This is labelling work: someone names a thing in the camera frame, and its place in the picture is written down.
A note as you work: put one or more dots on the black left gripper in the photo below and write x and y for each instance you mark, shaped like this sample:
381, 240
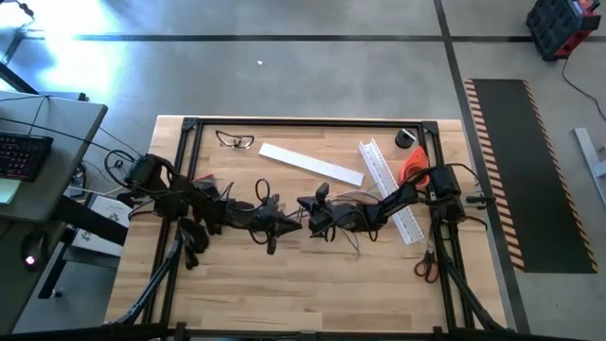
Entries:
270, 222

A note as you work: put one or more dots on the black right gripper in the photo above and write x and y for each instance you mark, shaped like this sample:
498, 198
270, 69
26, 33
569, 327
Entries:
331, 220

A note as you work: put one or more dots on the white duct cover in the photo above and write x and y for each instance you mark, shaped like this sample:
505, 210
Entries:
308, 162

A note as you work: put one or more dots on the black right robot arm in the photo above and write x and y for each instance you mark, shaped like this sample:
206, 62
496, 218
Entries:
402, 196

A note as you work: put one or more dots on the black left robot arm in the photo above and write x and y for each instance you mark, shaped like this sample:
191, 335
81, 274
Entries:
189, 199

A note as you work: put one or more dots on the black work glove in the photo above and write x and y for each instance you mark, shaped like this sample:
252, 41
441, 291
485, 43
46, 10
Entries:
194, 241

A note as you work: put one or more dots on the clear safety glasses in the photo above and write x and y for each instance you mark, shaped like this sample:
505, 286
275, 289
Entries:
236, 142

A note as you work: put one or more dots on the black tape roll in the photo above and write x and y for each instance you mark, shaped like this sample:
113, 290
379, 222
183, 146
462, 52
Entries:
403, 139

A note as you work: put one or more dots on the white cardboard box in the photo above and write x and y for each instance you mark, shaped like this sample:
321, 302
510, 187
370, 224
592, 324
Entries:
113, 210
94, 241

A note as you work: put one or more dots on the black striped-edge floor mat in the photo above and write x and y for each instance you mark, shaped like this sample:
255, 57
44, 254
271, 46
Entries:
535, 180

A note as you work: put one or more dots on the grey desk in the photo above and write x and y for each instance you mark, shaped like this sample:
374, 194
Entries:
61, 118

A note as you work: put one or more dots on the black computer mouse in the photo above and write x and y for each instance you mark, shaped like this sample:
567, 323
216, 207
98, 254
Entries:
30, 248

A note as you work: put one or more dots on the black keyboard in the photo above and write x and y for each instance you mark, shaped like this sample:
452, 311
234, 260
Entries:
23, 156

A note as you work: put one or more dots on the green note pad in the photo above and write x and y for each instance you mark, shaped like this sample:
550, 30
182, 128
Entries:
8, 192

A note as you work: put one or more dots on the grey metal beam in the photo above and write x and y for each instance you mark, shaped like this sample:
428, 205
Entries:
589, 156

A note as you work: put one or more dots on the black and red toolbox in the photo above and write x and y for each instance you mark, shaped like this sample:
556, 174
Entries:
558, 23

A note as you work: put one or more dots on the light stand lamp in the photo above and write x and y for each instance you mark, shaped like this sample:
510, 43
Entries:
23, 9

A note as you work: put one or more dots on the black aluminium table frame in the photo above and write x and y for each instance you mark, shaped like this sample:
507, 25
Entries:
308, 122

